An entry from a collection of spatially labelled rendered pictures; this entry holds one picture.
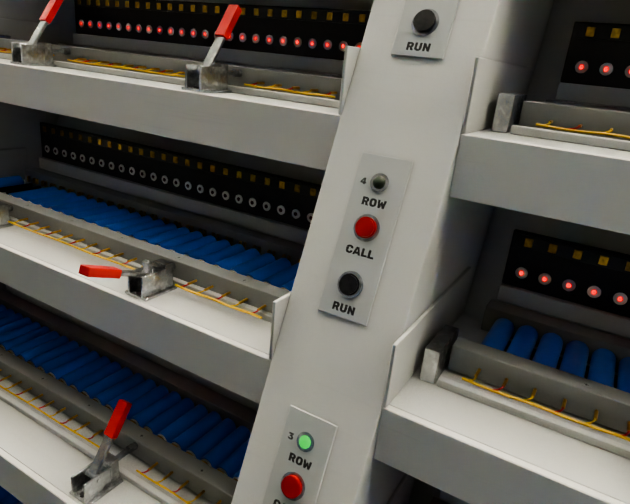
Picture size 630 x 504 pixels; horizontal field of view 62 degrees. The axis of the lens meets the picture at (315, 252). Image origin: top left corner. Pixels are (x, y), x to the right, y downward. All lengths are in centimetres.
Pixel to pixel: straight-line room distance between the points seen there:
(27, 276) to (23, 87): 22
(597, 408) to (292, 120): 31
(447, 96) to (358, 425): 24
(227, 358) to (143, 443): 18
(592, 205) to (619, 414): 15
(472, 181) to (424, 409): 16
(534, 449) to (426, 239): 15
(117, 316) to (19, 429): 20
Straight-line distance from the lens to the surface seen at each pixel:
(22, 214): 73
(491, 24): 41
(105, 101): 60
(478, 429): 39
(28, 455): 65
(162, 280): 52
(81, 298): 57
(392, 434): 39
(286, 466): 42
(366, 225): 38
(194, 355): 48
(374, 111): 41
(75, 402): 67
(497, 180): 38
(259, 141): 46
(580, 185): 38
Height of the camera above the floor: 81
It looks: 1 degrees down
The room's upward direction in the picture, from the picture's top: 16 degrees clockwise
